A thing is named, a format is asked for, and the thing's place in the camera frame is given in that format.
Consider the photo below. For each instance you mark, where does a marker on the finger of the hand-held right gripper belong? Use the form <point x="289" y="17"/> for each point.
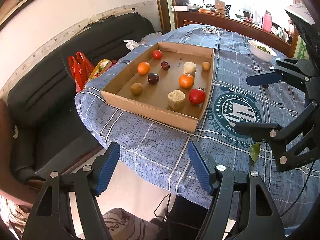
<point x="257" y="131"/>
<point x="262" y="78"/>

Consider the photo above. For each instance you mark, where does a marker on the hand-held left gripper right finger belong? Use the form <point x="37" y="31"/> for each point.
<point x="200" y="170"/>

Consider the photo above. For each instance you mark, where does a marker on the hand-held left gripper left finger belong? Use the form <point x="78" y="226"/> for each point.
<point x="107" y="170"/>

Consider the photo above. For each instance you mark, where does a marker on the brown kiwi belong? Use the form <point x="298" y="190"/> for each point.
<point x="136" y="88"/>
<point x="206" y="65"/>

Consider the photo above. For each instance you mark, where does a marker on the red tomato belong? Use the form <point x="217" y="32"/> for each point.
<point x="157" y="54"/>
<point x="197" y="96"/>

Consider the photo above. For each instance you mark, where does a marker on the orange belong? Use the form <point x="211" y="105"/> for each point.
<point x="144" y="68"/>
<point x="186" y="80"/>

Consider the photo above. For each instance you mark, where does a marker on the cardboard box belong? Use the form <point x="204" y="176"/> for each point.
<point x="162" y="92"/>

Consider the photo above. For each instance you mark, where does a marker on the dark purple plum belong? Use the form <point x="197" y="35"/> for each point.
<point x="153" y="78"/>

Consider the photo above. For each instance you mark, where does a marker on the green leaf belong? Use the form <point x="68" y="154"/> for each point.
<point x="255" y="152"/>

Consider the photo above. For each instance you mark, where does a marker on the white bowl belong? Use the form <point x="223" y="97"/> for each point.
<point x="261" y="53"/>

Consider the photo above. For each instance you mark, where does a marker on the green vegetables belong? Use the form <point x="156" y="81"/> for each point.
<point x="263" y="48"/>

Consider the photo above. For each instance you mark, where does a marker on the pink bottle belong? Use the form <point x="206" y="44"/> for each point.
<point x="267" y="21"/>

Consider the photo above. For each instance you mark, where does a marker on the black box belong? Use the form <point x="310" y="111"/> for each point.
<point x="185" y="217"/>

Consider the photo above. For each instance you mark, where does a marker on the blue checked tablecloth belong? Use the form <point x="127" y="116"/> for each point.
<point x="155" y="145"/>

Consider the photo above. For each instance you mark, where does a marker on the person's patterned trouser leg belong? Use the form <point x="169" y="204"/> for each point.
<point x="125" y="223"/>

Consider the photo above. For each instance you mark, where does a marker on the wooden counter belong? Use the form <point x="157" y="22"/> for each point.
<point x="225" y="22"/>

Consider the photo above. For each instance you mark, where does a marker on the black phone stand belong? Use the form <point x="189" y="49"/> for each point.
<point x="227" y="9"/>

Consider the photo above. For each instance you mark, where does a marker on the red plastic bag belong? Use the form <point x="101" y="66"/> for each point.
<point x="80" y="72"/>

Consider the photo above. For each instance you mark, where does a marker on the yellow plastic bag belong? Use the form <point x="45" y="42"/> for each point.
<point x="101" y="67"/>

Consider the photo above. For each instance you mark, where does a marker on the black sofa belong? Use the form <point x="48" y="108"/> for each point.
<point x="50" y="80"/>

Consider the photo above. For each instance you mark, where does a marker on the clear plastic bag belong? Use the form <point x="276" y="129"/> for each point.
<point x="151" y="38"/>

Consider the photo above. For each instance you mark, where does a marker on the white plastic item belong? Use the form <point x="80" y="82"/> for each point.
<point x="131" y="44"/>

